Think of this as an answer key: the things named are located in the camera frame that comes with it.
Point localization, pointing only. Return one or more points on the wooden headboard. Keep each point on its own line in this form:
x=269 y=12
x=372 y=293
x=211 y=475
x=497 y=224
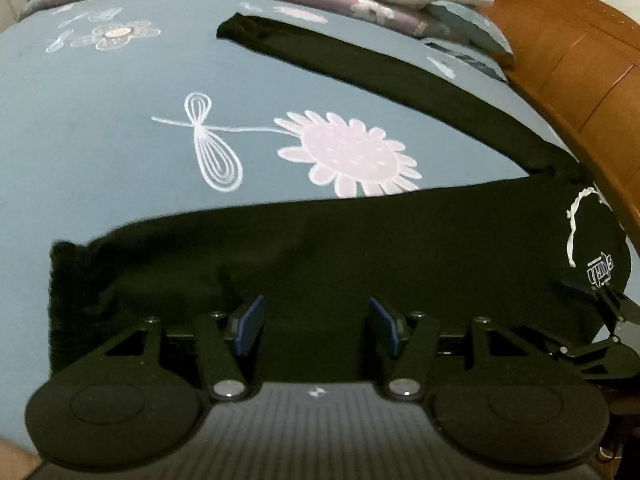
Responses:
x=577 y=64

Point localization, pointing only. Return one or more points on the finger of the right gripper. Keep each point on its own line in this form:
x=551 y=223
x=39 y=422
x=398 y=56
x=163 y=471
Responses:
x=602 y=361
x=607 y=303

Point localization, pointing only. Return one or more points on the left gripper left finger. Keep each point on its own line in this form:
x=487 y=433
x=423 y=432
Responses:
x=143 y=394

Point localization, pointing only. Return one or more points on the black sweatpants with drawstring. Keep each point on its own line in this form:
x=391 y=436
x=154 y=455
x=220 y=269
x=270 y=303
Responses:
x=530 y=253

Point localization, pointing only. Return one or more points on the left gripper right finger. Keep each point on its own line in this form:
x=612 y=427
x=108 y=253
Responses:
x=490 y=395

